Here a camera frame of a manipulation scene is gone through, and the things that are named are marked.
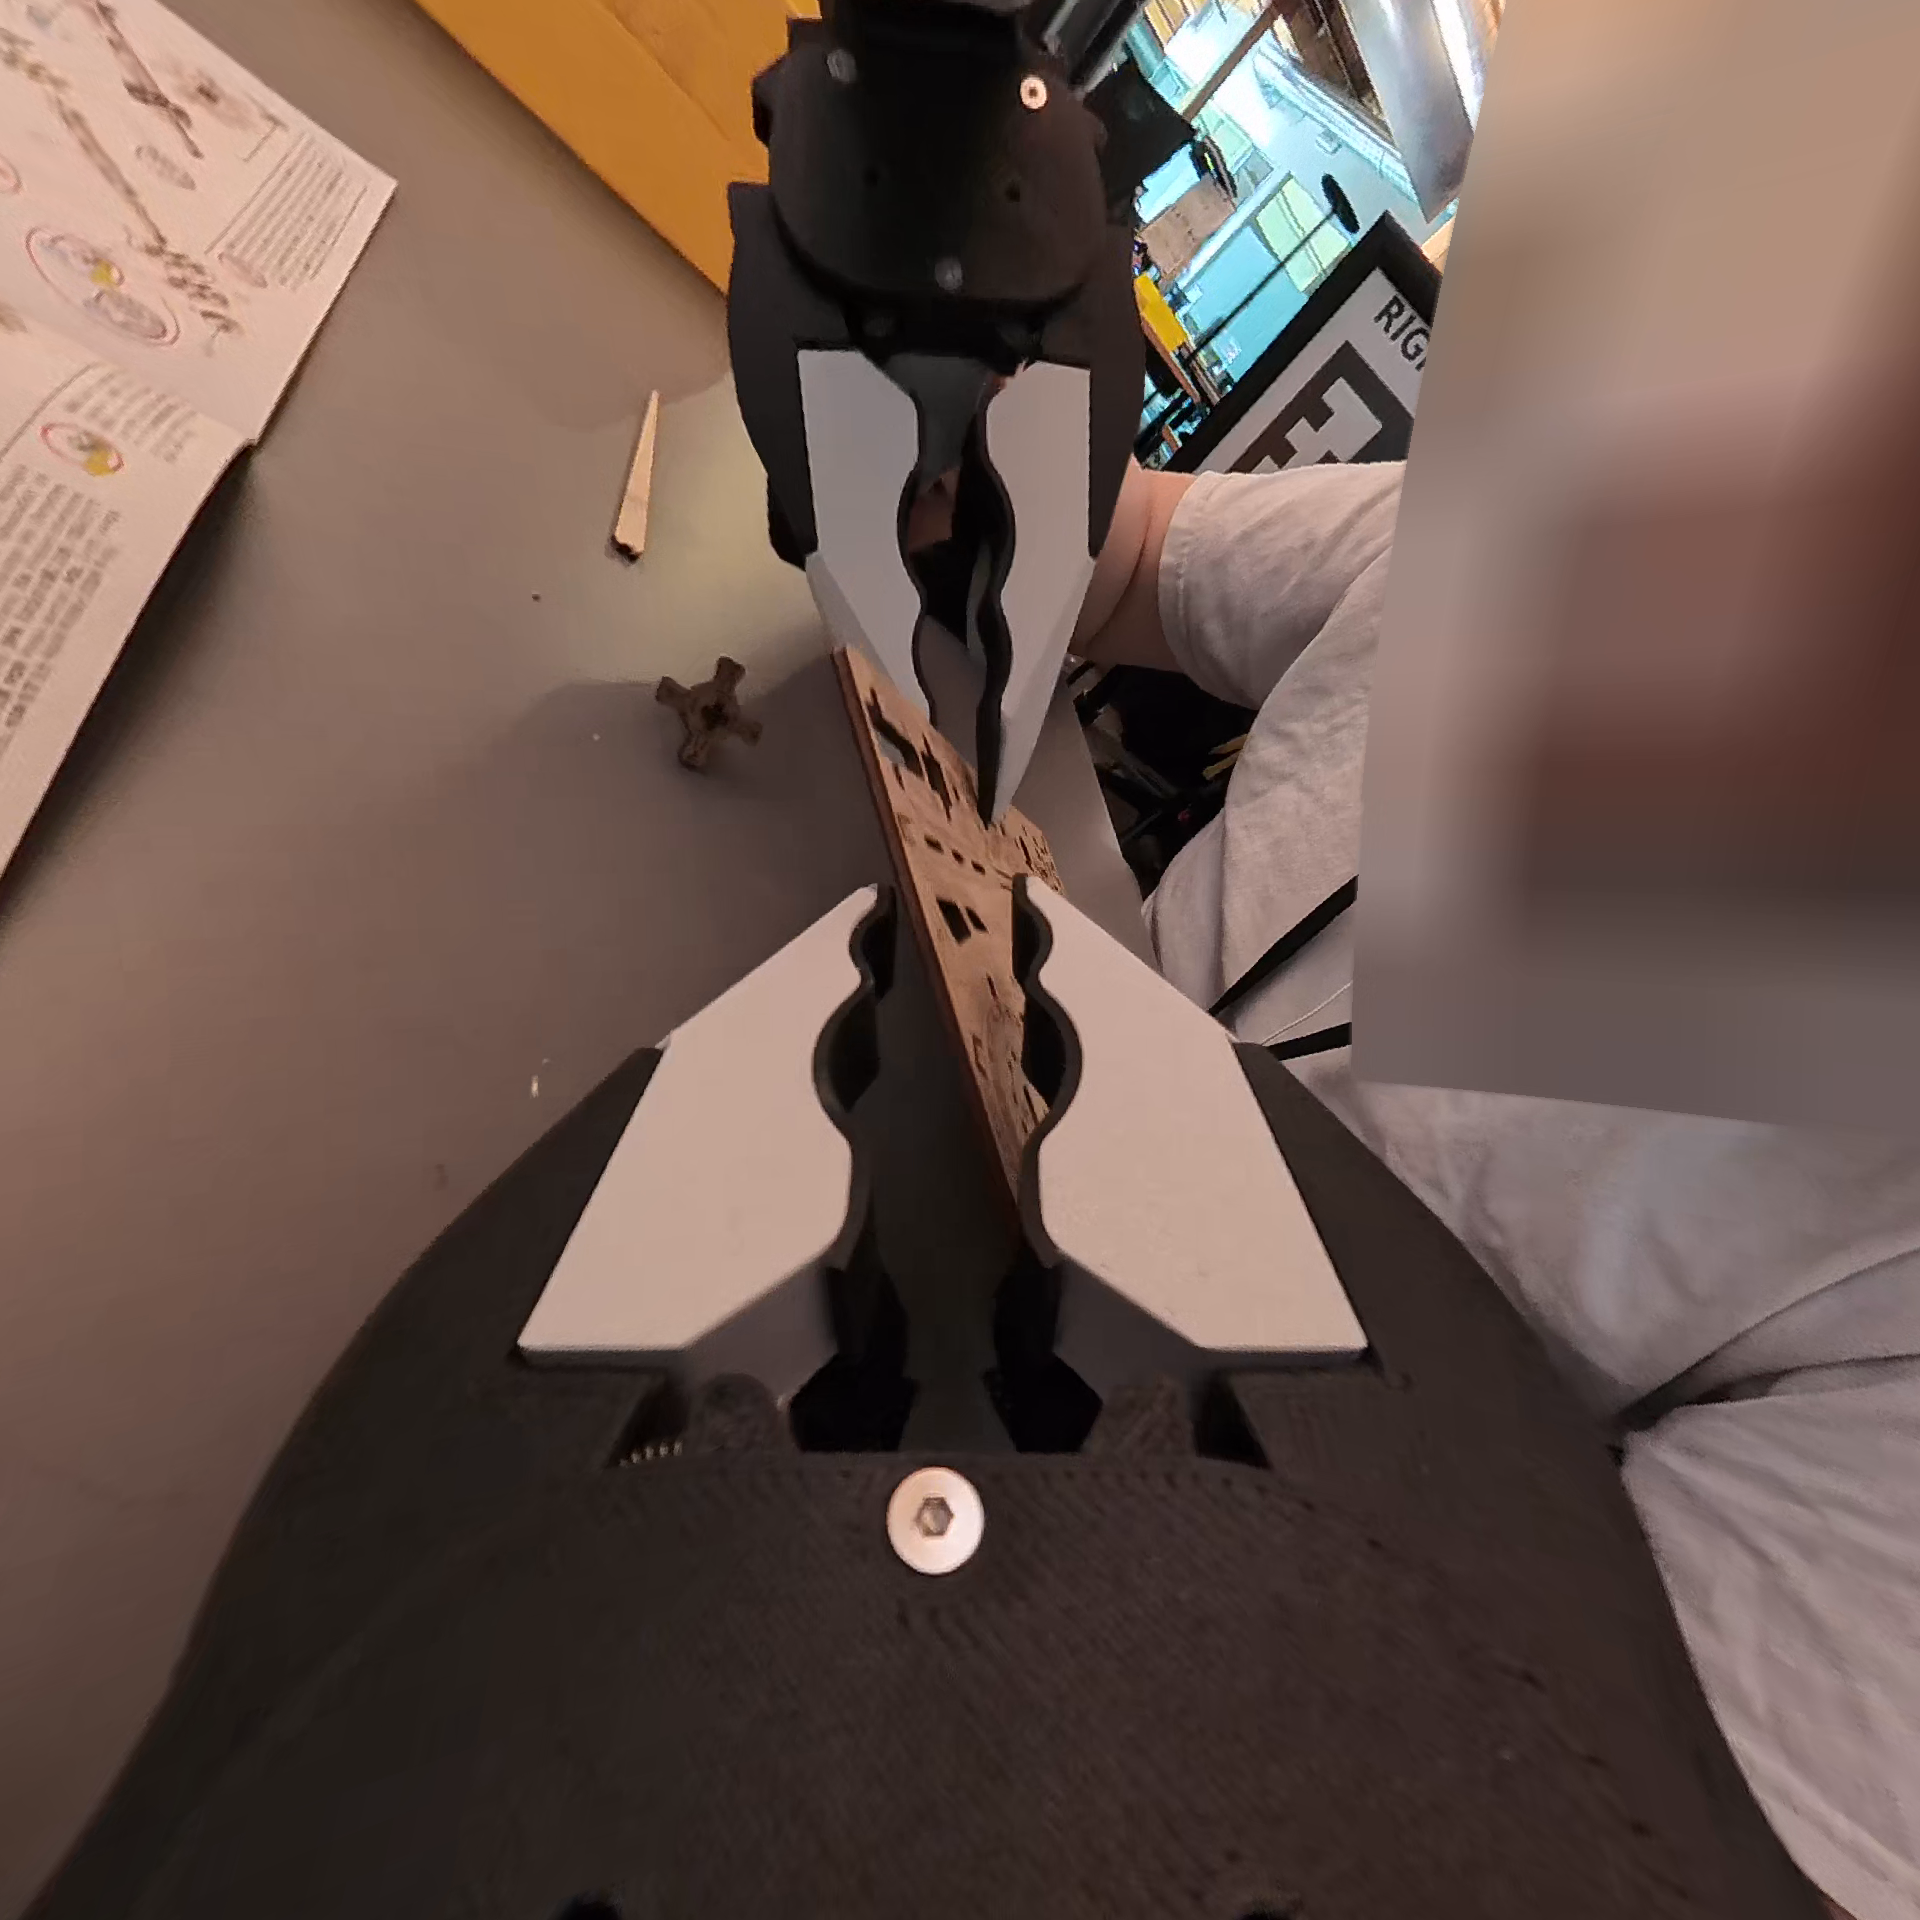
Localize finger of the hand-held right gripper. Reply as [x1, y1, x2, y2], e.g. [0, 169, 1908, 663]
[796, 344, 943, 741]
[966, 364, 1092, 815]

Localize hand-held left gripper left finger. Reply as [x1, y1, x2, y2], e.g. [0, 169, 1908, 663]
[516, 882, 881, 1368]

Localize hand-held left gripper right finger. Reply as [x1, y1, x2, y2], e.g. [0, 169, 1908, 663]
[1017, 878, 1368, 1360]

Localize laser-cut wooden parts sheet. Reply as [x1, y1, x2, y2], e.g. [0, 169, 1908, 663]
[829, 645, 1069, 1249]

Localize person's right forearm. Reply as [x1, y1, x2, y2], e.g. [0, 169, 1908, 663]
[1071, 463, 1202, 664]

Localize thin wooden stick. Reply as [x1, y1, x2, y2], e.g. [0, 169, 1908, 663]
[606, 391, 662, 560]

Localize small dark cross-shaped wooden piece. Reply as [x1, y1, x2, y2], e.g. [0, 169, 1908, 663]
[653, 655, 766, 772]

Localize yellow box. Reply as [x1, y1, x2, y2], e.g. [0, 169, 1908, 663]
[412, 0, 825, 296]

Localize framed black white tag sign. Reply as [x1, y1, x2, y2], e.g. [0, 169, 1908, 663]
[1182, 209, 1445, 479]

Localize printed instruction booklet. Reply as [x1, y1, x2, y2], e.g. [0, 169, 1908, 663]
[0, 0, 399, 879]

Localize black strap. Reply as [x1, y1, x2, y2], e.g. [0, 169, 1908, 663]
[1204, 873, 1360, 1056]

